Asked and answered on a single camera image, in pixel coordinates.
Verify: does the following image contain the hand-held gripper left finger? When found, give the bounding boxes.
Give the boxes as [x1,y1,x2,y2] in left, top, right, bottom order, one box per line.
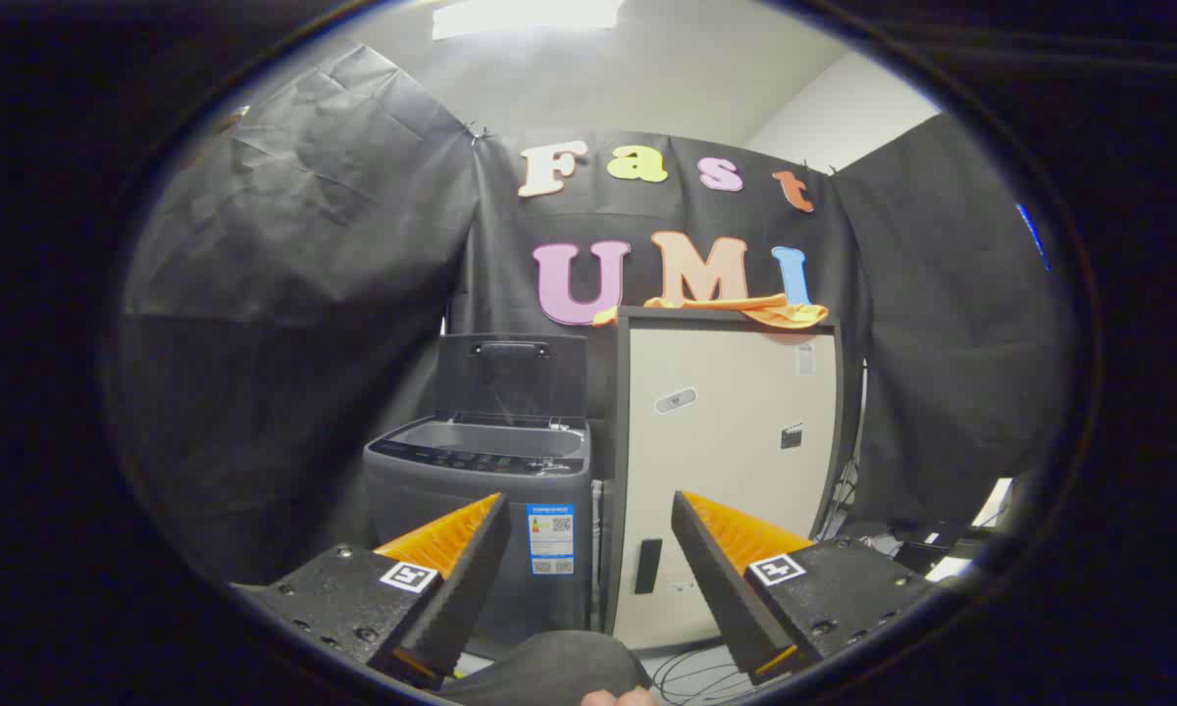
[230,492,511,692]

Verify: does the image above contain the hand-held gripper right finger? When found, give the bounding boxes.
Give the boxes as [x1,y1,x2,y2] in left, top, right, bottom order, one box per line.
[671,490,943,687]

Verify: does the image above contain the grey top-load washing machine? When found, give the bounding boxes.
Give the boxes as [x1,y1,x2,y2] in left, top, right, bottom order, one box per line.
[363,414,594,658]

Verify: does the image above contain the orange shirt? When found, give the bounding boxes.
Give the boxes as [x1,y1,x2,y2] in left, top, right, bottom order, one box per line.
[593,292,831,330]

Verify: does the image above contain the person's dark trouser leg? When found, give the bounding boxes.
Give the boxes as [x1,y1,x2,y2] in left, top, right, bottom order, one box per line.
[441,630,653,706]

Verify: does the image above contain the black box on floor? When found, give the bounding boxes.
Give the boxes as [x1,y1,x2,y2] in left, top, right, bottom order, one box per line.
[893,529,982,578]

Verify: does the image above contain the black backdrop cloth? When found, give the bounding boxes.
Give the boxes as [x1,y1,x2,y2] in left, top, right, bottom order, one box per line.
[118,44,1065,589]

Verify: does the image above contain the ceiling light panel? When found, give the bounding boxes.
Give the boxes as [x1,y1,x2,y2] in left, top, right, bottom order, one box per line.
[432,0,624,40]

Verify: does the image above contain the floor cables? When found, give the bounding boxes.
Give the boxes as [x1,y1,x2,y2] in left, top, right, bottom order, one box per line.
[647,642,776,705]

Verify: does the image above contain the beige cabinet with dark frame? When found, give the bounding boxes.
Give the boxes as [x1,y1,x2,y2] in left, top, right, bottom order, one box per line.
[603,306,844,653]

